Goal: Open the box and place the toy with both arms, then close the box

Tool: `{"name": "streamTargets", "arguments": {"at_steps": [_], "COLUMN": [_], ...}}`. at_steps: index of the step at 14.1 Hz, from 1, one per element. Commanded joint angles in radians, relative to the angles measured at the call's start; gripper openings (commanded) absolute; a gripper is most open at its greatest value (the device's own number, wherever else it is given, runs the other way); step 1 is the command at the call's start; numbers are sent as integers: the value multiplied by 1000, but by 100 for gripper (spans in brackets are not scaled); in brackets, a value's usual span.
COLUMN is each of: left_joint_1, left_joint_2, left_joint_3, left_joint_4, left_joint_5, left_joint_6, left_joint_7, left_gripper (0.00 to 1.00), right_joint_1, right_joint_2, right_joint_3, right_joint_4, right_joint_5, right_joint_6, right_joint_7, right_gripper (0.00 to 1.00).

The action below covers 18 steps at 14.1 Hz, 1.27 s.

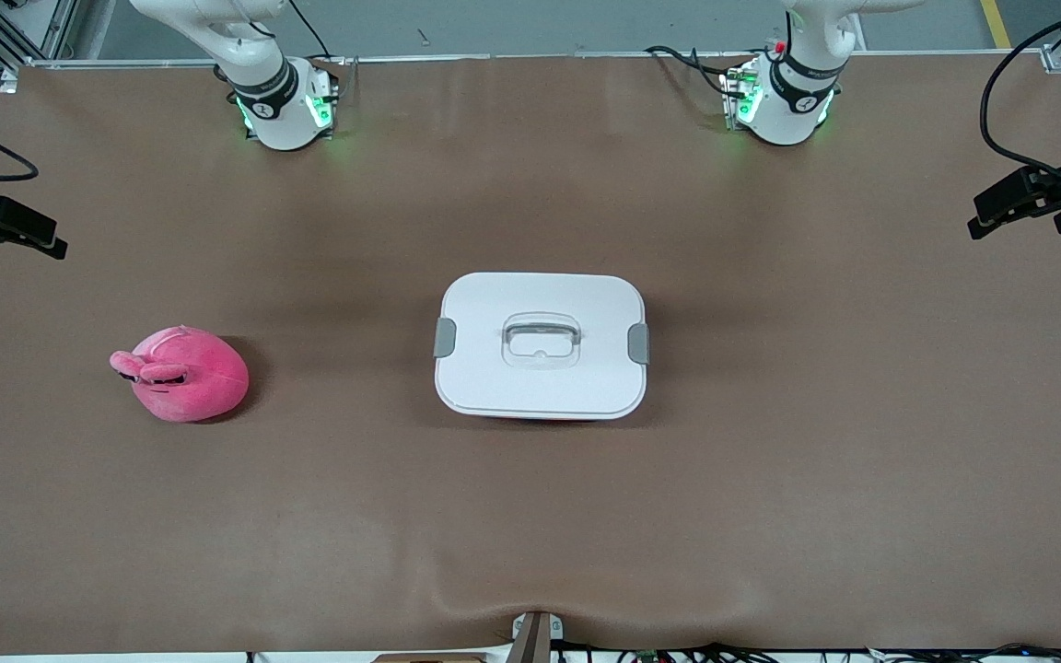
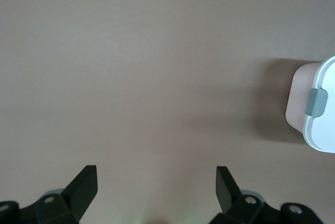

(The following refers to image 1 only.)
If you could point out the pink plush toy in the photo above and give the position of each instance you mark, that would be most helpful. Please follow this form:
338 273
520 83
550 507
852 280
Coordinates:
199 378

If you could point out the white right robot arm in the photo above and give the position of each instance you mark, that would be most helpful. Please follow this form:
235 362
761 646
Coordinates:
263 92

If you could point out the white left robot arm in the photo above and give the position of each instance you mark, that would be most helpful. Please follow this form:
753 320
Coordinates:
793 101

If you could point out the brown table mat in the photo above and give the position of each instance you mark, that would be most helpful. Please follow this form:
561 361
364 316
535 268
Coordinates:
770 506

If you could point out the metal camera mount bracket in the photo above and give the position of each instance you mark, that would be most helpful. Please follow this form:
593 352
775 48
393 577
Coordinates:
535 640

